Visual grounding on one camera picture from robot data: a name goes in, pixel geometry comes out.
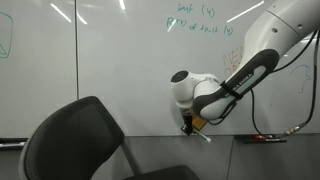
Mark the white marker in tray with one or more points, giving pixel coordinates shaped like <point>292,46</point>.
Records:
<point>10,144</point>

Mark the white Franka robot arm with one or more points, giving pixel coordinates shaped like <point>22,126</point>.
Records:
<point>266,50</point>

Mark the large wall whiteboard panel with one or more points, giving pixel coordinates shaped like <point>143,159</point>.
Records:
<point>133,73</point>

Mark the whiteboard panel with green drawing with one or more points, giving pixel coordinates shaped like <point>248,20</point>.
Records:
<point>36,76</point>

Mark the black mesh office chair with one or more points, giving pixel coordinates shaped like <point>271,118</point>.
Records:
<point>73,140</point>

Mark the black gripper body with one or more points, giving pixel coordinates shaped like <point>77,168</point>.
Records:
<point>187,120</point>

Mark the black tray with marker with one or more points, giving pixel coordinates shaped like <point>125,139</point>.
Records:
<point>10,144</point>

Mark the green whiteboard marker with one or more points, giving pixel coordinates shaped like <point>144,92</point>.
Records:
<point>276,140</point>

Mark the white marker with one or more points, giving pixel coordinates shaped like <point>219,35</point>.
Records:
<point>10,144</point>
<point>202,136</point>

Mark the red whiteboard marker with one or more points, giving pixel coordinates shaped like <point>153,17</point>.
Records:
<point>263,136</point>

